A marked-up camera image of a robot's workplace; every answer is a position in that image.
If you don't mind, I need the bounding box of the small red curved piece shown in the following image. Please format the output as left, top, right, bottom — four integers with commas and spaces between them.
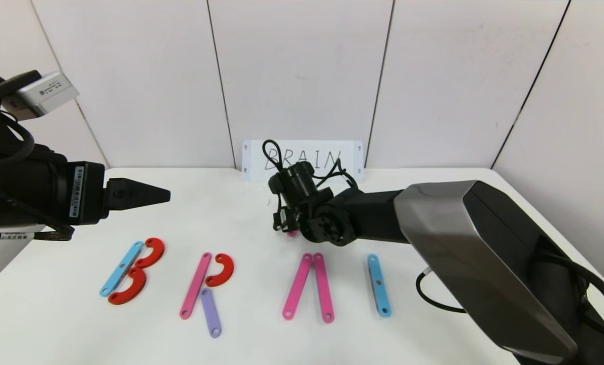
205, 253, 234, 287

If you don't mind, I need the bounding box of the short purple plastic bar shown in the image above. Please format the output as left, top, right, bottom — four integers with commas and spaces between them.
201, 288, 222, 338

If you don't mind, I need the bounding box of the braided black labelled cable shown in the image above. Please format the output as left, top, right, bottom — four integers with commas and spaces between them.
0, 225, 75, 242

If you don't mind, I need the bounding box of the black right arm cable loop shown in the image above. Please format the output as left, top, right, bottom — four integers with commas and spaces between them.
262, 139, 286, 176

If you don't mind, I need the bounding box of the white sign reading BRAIN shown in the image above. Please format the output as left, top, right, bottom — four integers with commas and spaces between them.
242, 140, 364, 183

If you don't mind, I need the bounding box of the red curved plastic piece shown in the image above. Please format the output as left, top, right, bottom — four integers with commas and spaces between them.
135, 238, 165, 269
108, 267, 147, 305

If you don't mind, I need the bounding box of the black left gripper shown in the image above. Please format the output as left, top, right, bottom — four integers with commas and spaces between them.
3, 159, 171, 227

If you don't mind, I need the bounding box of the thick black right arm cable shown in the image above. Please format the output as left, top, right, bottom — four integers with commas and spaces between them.
415, 268, 468, 314

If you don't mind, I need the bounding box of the blue bar with orange dot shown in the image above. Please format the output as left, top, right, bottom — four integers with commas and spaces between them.
367, 254, 392, 318

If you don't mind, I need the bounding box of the blue plastic bar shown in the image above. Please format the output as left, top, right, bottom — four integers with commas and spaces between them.
99, 241, 145, 297

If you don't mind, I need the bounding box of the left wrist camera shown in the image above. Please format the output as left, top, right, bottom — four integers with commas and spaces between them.
14, 70, 80, 121

